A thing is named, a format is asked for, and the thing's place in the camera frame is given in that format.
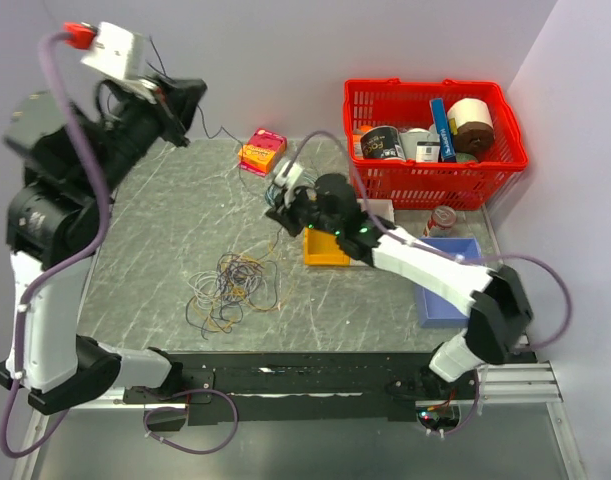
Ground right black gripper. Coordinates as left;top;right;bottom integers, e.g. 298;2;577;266
265;181;342;238

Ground dark single wire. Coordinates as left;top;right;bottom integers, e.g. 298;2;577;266
147;34;286;241

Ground purple wires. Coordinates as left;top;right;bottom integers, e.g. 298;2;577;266
184;252;282;341

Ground yellow wire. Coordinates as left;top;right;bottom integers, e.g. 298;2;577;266
199;229;299;334

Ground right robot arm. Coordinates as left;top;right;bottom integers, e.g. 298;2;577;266
266;171;533;399

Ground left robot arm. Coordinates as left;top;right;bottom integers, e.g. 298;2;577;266
0;75;207;415

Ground yellow plastic bin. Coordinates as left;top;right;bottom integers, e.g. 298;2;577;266
303;229;351;267

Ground pink orange small box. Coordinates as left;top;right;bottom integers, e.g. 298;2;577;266
238;128;287;177

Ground white plastic bin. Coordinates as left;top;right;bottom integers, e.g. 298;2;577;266
358;199;395;228

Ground black labelled can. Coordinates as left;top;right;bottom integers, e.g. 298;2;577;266
360;126;406;161

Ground white labelled container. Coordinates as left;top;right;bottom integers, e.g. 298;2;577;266
400;128;440;163

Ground red soda can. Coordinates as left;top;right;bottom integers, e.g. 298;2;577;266
423;205;457;238

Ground red plastic shopping basket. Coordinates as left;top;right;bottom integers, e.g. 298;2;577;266
343;78;529;210

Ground blue tall box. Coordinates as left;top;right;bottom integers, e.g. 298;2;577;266
429;98;456;163

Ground blue plastic tray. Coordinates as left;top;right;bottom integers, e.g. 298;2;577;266
413;237;484;330

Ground white paper roll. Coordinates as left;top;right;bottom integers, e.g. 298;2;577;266
446;98;493;135

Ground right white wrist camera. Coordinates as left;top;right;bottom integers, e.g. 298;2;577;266
272;158;304;189

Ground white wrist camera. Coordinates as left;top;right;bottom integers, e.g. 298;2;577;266
272;158;304;189
62;22;146;81

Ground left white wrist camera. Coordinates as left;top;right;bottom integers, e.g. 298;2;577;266
62;22;146;81

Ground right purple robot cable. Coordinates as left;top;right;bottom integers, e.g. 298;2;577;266
284;130;572;351

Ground white wire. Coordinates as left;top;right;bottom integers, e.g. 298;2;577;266
187;269;226;307

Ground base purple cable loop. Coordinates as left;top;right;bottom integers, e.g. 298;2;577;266
143;388;240;455

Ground aluminium rail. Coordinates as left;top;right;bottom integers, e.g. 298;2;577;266
32;362;564;411

